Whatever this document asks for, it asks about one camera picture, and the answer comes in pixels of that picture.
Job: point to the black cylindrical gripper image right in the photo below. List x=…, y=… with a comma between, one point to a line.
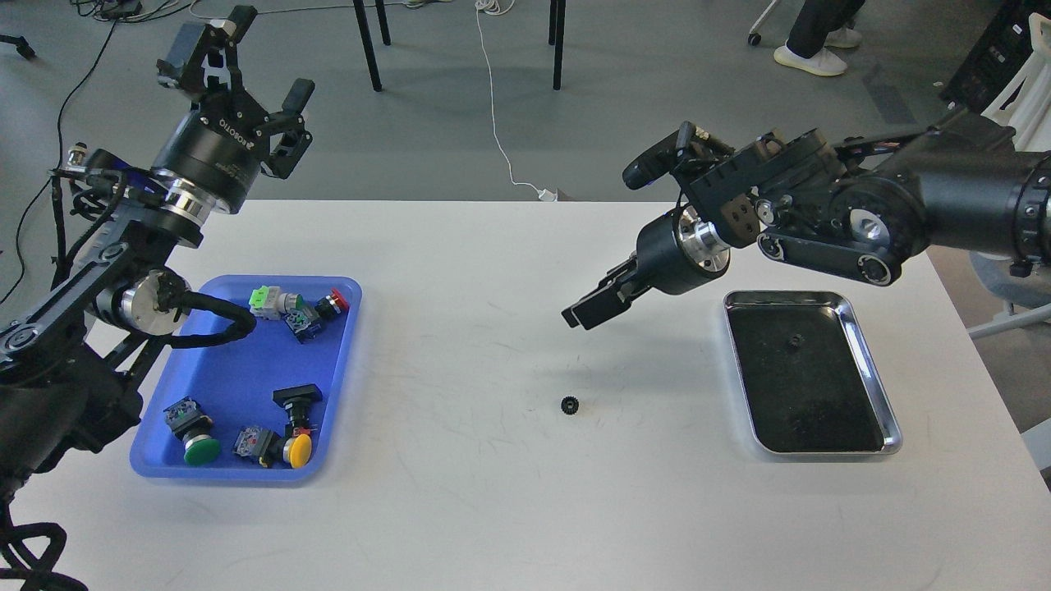
x=675, y=253

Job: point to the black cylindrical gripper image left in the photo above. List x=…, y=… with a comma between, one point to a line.
x=202, y=64

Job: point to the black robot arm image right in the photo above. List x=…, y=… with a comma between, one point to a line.
x=858, y=209

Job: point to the silver metal tray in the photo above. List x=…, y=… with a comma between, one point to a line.
x=823, y=401

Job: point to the blue plastic tray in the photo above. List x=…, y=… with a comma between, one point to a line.
x=234, y=384

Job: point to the black table leg left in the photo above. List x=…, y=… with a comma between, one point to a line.
x=366, y=39

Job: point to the black table leg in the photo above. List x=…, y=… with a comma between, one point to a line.
x=557, y=10
x=366, y=39

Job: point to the black table leg right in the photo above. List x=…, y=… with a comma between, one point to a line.
x=557, y=10

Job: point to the person leg with white shoe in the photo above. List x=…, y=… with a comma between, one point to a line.
x=820, y=27

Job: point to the white office chair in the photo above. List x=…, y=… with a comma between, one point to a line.
x=1023, y=104

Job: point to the black equipment case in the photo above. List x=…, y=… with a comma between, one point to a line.
x=996, y=57

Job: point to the light green switch block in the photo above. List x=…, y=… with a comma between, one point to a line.
x=271, y=302

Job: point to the red push button switch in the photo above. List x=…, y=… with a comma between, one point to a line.
x=330, y=306

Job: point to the black push button switch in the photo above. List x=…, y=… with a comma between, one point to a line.
x=297, y=401

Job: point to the green push button switch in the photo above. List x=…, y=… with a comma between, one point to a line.
x=190, y=424

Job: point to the blue grey switch block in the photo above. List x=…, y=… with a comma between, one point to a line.
x=258, y=444

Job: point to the yellow push button switch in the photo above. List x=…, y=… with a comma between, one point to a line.
x=295, y=450

